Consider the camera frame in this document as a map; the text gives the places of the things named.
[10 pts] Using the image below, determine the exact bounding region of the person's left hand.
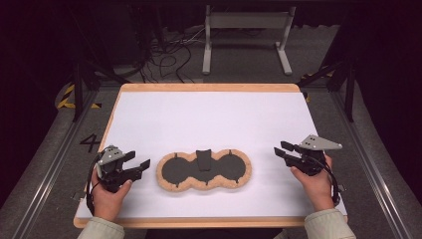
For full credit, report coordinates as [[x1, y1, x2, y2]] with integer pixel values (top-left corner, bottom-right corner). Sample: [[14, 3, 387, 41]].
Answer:
[[91, 168, 133, 223]]

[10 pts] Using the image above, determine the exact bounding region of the black metal stand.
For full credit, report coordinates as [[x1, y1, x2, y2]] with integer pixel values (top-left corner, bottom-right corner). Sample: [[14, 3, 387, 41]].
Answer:
[[70, 58, 132, 123], [298, 58, 358, 123]]

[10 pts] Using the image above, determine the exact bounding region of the white metal stand frame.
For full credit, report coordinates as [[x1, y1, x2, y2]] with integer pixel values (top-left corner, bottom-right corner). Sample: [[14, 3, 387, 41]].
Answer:
[[201, 4, 297, 77]]

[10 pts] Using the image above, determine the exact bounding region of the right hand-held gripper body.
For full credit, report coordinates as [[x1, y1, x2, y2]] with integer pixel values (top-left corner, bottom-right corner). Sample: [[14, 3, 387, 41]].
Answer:
[[285, 133, 343, 177]]

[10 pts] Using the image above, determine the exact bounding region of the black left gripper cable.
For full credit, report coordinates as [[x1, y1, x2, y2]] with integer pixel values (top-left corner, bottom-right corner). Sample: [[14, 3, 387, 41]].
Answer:
[[85, 153, 103, 217]]

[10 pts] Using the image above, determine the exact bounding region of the aluminium floor rail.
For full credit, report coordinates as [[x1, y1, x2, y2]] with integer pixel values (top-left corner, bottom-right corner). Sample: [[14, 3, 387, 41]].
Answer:
[[329, 89, 414, 239], [11, 89, 101, 239]]

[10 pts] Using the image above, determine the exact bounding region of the person's right hand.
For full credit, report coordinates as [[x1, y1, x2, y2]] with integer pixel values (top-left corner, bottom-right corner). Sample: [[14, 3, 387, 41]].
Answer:
[[290, 153, 334, 213]]

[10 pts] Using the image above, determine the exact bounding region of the tangle of black floor cables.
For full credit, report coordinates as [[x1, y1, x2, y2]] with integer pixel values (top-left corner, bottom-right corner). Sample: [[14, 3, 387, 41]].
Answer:
[[137, 28, 205, 85]]

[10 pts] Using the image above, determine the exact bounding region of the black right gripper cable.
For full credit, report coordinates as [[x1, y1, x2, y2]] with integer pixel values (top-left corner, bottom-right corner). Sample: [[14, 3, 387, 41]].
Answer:
[[316, 157, 341, 207]]

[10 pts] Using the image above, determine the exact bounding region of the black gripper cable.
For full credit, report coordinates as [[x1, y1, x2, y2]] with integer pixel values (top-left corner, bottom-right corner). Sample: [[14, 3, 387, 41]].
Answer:
[[85, 153, 103, 217], [316, 157, 341, 207]]

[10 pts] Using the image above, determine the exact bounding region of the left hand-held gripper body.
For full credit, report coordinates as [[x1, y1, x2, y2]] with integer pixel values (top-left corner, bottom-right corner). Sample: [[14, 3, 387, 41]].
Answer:
[[96, 144, 134, 194]]

